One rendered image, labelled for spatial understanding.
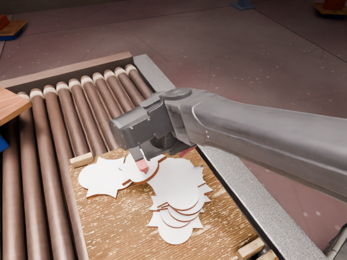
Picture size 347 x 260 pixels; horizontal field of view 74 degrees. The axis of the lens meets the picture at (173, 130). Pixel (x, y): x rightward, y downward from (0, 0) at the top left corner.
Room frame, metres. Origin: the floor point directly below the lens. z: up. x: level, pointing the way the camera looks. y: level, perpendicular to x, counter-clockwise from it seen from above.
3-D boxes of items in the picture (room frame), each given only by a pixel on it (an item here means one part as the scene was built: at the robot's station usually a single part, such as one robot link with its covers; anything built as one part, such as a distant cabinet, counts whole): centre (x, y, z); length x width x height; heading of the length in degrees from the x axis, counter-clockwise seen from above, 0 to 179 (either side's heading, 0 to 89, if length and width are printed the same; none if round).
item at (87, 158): (0.39, 0.25, 0.95); 0.06 x 0.02 x 0.03; 116
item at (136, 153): (0.32, 0.06, 1.05); 0.07 x 0.07 x 0.09; 29
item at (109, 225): (0.27, 0.05, 0.93); 0.41 x 0.35 x 0.02; 26
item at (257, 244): (0.16, -0.16, 0.95); 0.06 x 0.02 x 0.03; 116
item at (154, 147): (0.33, 0.02, 1.12); 0.10 x 0.07 x 0.07; 119
